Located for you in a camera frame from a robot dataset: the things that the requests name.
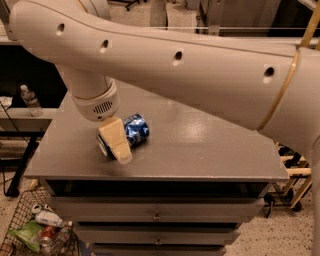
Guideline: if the silver can in basket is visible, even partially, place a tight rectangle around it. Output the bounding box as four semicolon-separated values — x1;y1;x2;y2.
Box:
31;204;43;215

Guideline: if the green snack bag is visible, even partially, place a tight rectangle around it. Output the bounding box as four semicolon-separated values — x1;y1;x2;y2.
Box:
8;220;44;253

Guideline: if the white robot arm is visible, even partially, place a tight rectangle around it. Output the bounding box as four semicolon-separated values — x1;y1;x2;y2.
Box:
9;0;320;256

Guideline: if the clear plastic water bottle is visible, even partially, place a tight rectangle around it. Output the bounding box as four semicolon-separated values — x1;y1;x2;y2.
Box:
20;85;43;117

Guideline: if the blue pepsi can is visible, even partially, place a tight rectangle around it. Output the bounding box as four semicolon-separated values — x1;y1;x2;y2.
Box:
97;113;150;159

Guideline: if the grey side bench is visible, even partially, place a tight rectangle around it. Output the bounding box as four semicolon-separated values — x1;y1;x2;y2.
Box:
0;108;57;198

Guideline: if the yellow wheeled cart frame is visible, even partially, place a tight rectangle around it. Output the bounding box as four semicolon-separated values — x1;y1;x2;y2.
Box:
264;142;312;218

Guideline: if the wire mesh basket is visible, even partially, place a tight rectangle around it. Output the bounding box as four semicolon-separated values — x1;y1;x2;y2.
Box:
0;188;80;256

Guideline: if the red soda can in basket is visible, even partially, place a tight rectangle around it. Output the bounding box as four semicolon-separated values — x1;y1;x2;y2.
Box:
39;226;59;246

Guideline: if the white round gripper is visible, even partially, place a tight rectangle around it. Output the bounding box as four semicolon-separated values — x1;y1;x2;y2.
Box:
72;79;132;165

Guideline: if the white plastic bottle in basket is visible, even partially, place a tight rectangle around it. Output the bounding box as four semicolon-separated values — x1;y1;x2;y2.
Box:
35;211;72;228

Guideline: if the grey drawer cabinet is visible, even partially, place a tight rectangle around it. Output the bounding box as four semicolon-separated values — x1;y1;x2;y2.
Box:
25;84;288;256

